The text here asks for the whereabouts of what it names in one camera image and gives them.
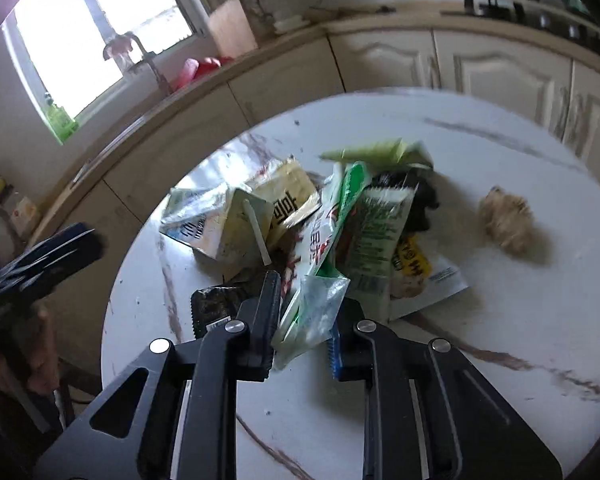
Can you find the black snack packet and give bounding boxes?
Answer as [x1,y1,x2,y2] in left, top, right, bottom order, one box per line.
[190,286,246,340]

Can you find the green drink carton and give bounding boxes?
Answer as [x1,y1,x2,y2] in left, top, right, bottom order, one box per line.
[159,184,274,270]

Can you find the white yellow snack packet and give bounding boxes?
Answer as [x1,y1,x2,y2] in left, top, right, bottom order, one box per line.
[388,233,468,321]

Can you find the yellow soup packet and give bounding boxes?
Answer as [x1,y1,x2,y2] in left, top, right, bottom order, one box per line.
[245,157,321,248]

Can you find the green white snack wrapper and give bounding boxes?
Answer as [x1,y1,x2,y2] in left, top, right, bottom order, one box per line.
[342,186,415,322]

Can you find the green white long wrapper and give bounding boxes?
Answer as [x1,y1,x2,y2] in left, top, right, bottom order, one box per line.
[272,162,372,370]

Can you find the brown paper ball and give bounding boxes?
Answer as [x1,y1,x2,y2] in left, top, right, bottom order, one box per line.
[478,186,534,256]

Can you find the light green snack packet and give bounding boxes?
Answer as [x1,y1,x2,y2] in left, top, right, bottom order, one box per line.
[320,139,434,170]

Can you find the black plastic bag ball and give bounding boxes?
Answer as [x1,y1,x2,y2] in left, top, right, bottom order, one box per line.
[375,168,440,234]

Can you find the chrome kitchen faucet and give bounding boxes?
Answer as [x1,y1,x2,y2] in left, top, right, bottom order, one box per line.
[102,32,173,96]

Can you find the lower cream base cabinets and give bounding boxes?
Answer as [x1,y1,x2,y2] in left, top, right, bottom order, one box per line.
[35,18,600,372]

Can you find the green dish soap bottle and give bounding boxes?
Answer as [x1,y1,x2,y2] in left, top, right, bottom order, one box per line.
[44,92,79,144]

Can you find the red plastic basket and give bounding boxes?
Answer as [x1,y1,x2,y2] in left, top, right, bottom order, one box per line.
[171,56,234,91]

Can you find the round white marble table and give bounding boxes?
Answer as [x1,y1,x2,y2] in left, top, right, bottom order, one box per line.
[100,90,600,472]

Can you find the wooden cutting board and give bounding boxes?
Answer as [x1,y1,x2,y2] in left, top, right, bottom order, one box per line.
[208,0,259,58]

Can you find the window with white frame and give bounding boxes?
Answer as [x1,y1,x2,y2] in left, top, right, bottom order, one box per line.
[3,0,216,124]

